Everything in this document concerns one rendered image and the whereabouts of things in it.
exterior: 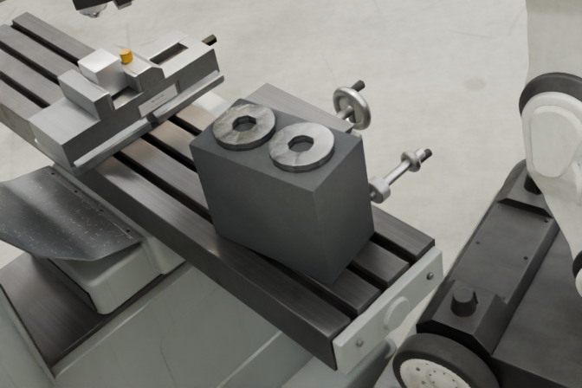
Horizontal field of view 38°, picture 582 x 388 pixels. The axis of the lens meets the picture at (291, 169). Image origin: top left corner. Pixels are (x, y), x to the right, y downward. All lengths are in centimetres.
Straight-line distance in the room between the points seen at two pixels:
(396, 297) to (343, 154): 23
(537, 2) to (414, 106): 181
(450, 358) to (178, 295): 51
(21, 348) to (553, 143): 88
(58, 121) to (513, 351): 91
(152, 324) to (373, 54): 194
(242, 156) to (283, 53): 226
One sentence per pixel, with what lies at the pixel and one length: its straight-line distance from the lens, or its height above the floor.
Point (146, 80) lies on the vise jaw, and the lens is 154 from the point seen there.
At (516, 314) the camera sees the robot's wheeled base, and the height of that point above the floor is 57.
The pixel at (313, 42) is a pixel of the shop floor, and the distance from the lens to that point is 344.
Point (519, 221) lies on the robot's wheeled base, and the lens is 178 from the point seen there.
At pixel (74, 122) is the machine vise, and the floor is 101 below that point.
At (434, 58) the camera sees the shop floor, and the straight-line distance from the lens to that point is 326.
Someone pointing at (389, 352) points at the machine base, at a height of 18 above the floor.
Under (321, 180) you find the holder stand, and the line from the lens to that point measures 109.
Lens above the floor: 187
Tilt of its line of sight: 41 degrees down
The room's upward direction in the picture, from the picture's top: 12 degrees counter-clockwise
